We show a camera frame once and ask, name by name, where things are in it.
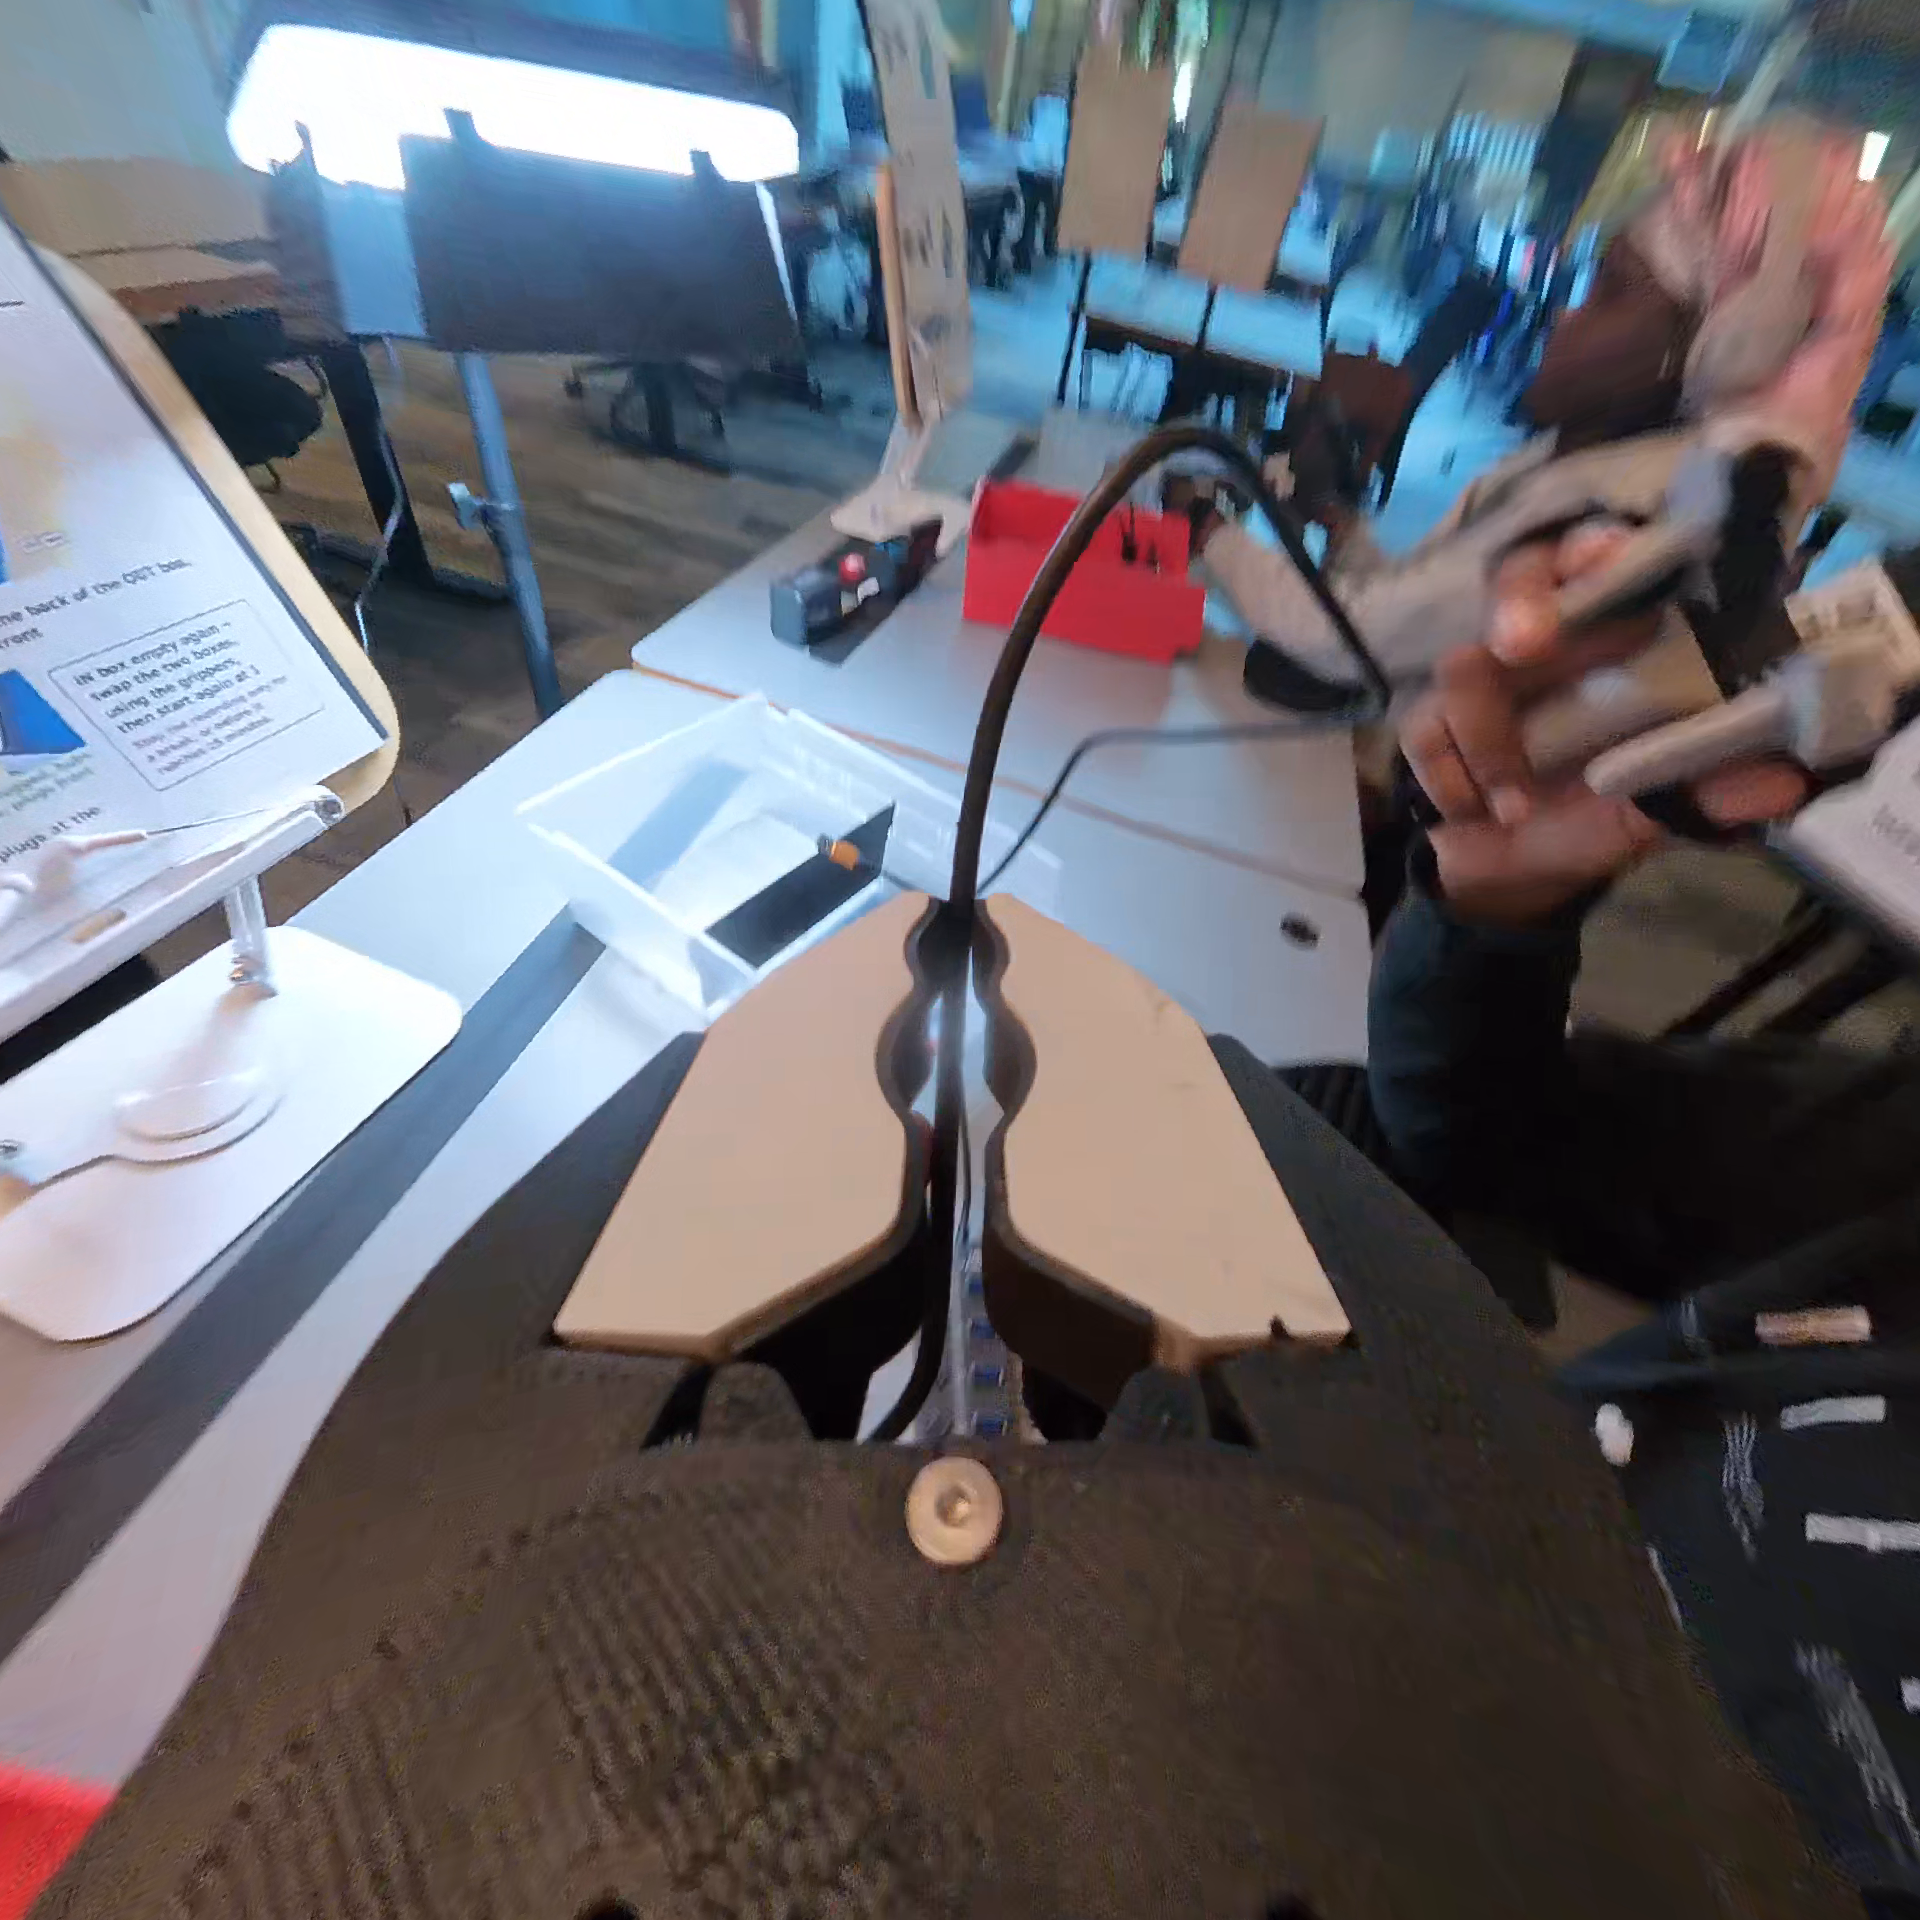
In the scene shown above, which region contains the clear page holder bar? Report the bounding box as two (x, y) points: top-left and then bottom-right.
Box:
(0, 791), (348, 963)

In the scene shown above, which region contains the dark box with red button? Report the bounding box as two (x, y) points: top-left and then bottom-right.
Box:
(768, 517), (945, 648)

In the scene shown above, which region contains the person's right hand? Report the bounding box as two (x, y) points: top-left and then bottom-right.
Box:
(1394, 525), (1808, 922)

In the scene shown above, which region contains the wooden display board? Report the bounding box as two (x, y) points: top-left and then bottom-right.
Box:
(861, 0), (981, 423)

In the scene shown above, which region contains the orange plug braided cable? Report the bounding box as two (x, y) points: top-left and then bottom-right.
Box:
(816, 423), (1397, 1445)

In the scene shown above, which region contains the grey metal pole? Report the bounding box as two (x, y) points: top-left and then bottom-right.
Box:
(449, 351), (568, 720)

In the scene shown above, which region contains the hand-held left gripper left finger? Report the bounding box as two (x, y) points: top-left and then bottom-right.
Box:
(552, 891), (939, 1366)

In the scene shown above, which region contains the red plastic bin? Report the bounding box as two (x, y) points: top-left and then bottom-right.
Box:
(0, 1763), (120, 1920)
(960, 477), (1212, 666)

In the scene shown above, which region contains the grey multi-port usb hub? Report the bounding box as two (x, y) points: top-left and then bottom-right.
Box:
(933, 975), (1041, 1448)

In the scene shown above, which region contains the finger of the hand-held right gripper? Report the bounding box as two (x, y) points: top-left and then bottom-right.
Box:
(1197, 509), (1502, 706)

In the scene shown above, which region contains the person's right forearm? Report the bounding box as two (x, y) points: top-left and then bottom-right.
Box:
(1364, 885), (1920, 1307)

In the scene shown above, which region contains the brown upright board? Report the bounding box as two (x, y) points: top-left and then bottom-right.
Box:
(1182, 96), (1326, 376)
(1057, 53), (1176, 407)

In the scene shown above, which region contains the white metal stand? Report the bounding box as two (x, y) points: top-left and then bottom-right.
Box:
(0, 795), (464, 1344)

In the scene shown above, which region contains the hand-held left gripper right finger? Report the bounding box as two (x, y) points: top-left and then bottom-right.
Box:
(972, 891), (1355, 1374)

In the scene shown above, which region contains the clear plastic bin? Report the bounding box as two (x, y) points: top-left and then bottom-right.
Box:
(515, 694), (1059, 1024)

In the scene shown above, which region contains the instruction sheet on stand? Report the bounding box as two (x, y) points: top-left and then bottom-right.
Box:
(0, 246), (405, 963)

